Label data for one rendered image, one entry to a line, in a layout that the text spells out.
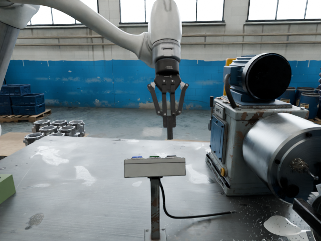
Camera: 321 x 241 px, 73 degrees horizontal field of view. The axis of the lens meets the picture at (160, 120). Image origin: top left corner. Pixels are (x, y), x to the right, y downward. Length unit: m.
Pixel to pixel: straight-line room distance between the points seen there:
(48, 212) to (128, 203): 0.29
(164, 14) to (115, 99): 5.77
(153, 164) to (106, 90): 5.91
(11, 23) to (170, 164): 0.76
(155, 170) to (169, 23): 0.43
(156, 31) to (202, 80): 5.36
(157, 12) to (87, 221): 0.73
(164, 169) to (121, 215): 0.32
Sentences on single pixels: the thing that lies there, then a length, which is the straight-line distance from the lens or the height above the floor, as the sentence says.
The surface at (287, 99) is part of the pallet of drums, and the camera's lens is 5.73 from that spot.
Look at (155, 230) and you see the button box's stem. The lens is 0.74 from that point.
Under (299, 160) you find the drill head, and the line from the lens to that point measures 0.71.
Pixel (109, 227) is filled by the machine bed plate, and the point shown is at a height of 0.80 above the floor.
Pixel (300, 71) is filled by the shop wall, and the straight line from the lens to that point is 6.65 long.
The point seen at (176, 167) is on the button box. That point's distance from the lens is 0.61.
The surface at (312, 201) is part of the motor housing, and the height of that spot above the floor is 1.04.
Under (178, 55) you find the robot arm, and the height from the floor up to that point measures 1.35.
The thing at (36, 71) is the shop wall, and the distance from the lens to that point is 7.43.
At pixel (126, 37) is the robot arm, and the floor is 1.42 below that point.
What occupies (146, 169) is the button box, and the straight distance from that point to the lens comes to 0.61.
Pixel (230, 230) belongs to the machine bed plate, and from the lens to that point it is 0.83.
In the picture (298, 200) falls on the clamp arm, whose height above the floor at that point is 1.03.
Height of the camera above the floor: 1.34
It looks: 16 degrees down
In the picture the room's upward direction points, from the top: straight up
